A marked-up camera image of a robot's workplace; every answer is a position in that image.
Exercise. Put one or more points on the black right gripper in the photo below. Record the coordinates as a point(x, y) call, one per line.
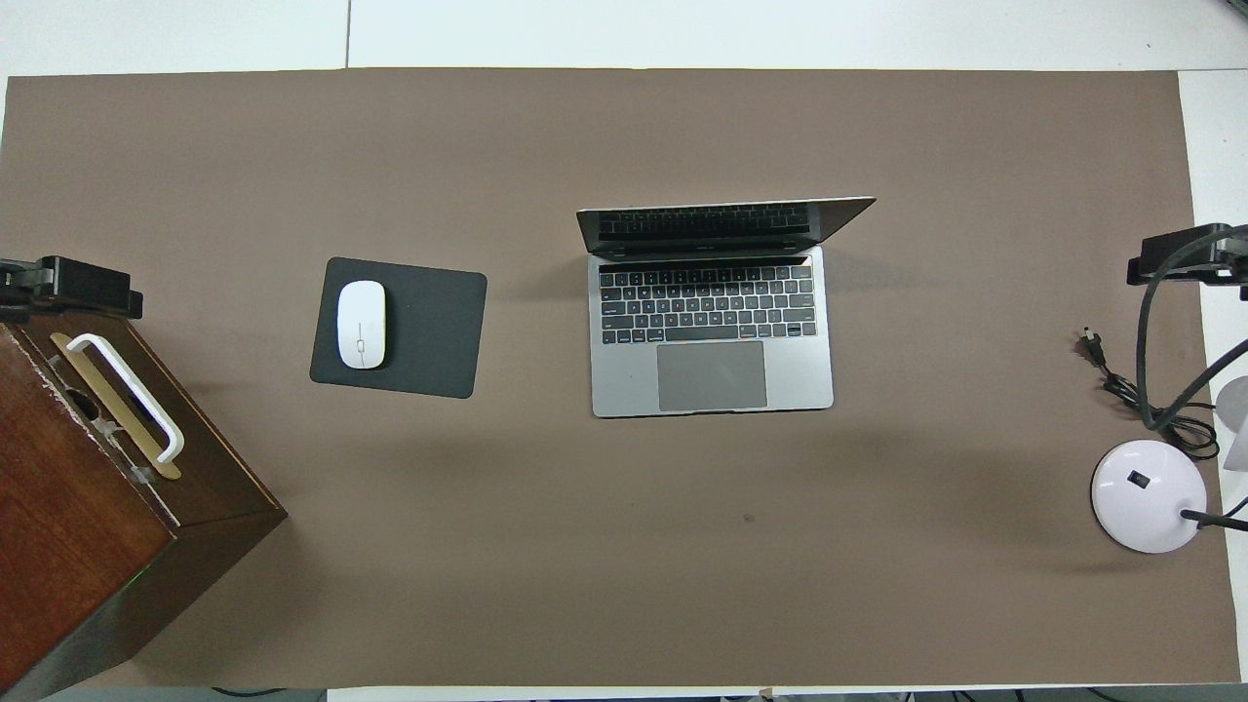
point(1236, 263)

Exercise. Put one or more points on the white desk lamp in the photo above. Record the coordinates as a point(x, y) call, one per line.
point(1146, 497)

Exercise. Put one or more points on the white computer mouse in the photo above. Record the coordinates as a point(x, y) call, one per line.
point(362, 324)

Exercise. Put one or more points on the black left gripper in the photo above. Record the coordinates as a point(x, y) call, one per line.
point(19, 283)

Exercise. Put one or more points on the silver laptop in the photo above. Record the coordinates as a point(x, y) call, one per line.
point(712, 375)

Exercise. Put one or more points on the brown table mat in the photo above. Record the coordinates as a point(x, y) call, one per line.
point(624, 127)

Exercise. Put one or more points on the black mouse pad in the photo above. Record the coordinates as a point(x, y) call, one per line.
point(429, 331)

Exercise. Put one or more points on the dark wooden box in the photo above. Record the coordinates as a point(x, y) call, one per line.
point(68, 526)

